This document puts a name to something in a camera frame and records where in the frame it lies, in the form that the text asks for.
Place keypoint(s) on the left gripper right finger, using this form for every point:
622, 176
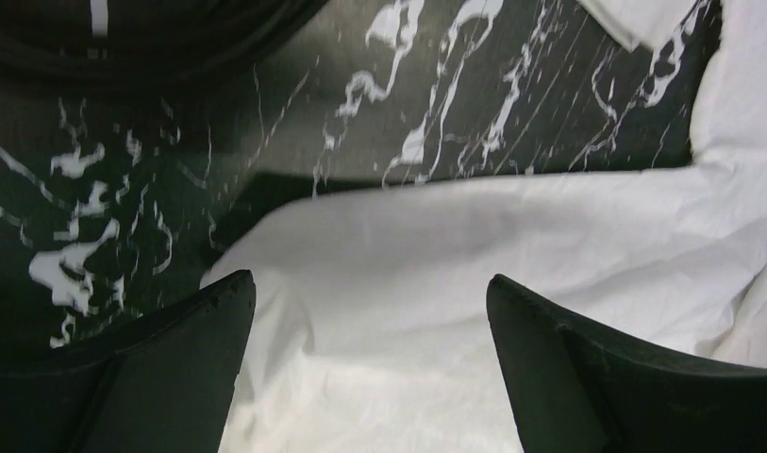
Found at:
576, 385

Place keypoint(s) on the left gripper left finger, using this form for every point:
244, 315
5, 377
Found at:
162, 383

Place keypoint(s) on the white cloth sheet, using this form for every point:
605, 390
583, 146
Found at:
371, 332

